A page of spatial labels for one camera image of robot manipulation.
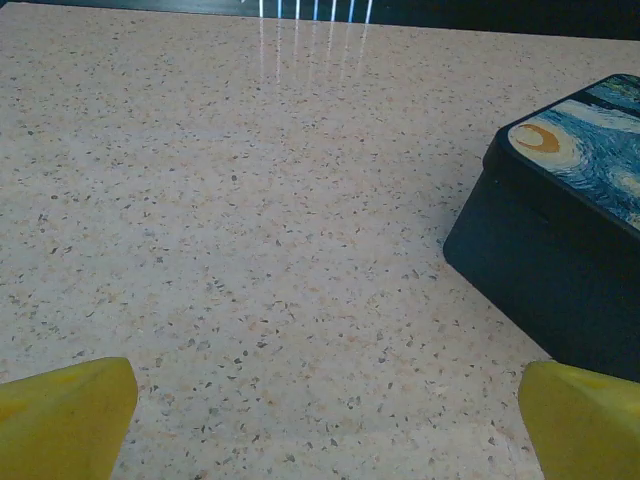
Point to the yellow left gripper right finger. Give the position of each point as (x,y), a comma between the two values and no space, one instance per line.
(585,430)

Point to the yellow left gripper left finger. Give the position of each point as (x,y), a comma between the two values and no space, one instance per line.
(60,425)

